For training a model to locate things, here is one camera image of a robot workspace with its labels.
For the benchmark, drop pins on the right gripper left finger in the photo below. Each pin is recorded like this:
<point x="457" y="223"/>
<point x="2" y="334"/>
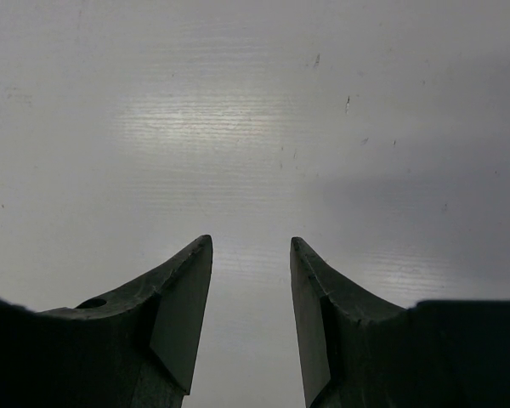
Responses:
<point x="134" y="346"/>

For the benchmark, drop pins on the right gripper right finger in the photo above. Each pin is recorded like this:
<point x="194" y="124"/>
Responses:
<point x="359" y="350"/>

